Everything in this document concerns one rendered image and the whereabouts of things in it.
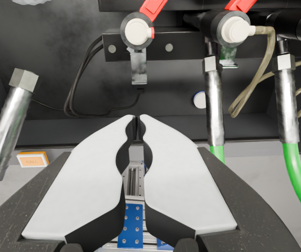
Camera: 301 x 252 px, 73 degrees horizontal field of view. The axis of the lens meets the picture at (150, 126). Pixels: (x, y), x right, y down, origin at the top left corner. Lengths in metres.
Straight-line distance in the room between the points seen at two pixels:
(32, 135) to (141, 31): 0.39
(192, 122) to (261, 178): 1.68
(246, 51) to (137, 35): 0.20
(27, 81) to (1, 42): 0.33
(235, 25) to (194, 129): 0.31
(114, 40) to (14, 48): 0.27
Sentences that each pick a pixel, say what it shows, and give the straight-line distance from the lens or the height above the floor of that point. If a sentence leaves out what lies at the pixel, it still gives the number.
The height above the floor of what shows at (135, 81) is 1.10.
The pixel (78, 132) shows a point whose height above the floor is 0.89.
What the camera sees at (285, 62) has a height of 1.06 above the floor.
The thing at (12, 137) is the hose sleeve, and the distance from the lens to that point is 0.20.
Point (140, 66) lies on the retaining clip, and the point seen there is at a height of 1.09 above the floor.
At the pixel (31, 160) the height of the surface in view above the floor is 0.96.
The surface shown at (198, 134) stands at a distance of 0.44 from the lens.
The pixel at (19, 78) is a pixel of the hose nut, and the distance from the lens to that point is 0.20.
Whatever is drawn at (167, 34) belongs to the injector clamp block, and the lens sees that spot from 0.30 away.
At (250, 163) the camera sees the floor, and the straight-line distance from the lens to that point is 1.93.
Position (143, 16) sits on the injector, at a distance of 0.18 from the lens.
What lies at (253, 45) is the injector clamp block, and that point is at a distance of 0.33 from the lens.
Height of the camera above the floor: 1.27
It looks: 59 degrees down
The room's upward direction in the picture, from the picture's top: 176 degrees clockwise
